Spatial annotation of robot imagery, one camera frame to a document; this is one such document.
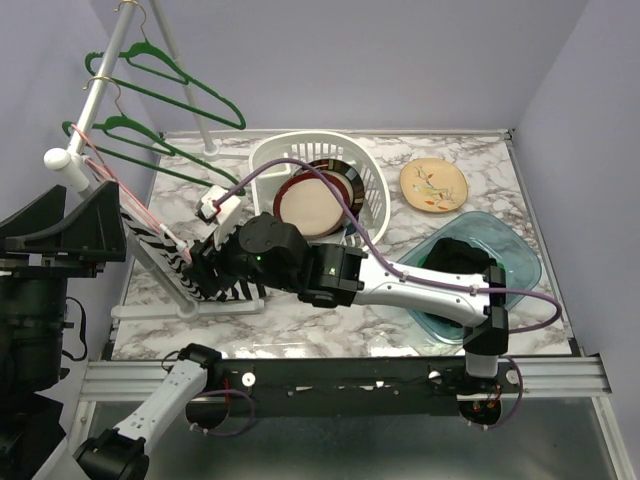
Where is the green hanger front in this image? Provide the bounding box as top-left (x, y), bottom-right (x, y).
top-left (113, 1), bottom-right (247, 130)

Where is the blue transparent bin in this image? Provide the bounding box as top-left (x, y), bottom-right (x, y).
top-left (399, 211), bottom-right (542, 345)

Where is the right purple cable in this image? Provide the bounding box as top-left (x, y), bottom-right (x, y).
top-left (214, 158), bottom-right (562, 431)

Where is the black tank top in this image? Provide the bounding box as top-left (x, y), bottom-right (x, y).
top-left (420, 238), bottom-right (501, 274)

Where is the beige bird plate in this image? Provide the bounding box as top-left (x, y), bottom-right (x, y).
top-left (399, 158), bottom-right (468, 214)

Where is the pink wire hanger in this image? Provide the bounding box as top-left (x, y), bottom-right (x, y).
top-left (71, 123), bottom-right (192, 262)

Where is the dark patterned plate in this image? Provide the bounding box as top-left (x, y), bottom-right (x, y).
top-left (294, 159), bottom-right (364, 216)

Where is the green hanger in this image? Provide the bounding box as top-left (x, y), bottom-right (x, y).
top-left (83, 75), bottom-right (239, 187)
top-left (113, 1), bottom-right (247, 130)

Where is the green hanger back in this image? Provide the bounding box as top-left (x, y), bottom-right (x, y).
top-left (83, 75), bottom-right (239, 187)

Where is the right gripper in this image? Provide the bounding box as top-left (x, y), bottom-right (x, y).
top-left (179, 214), bottom-right (298, 298)

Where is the white clothes rack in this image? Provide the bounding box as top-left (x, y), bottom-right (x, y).
top-left (44, 1), bottom-right (265, 321)

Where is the zebra striped tank top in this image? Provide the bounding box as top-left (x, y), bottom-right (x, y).
top-left (121, 209), bottom-right (267, 302)

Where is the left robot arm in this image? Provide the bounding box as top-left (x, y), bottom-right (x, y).
top-left (1, 181), bottom-right (222, 479)

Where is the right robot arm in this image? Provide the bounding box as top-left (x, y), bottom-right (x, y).
top-left (184, 213), bottom-right (509, 392)

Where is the white plastic basket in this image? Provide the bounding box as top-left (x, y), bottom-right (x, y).
top-left (249, 130), bottom-right (391, 249)

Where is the red rimmed plate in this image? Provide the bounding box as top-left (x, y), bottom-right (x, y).
top-left (273, 172), bottom-right (346, 239)

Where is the black base frame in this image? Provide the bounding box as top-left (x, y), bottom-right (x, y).
top-left (186, 357), bottom-right (503, 433)

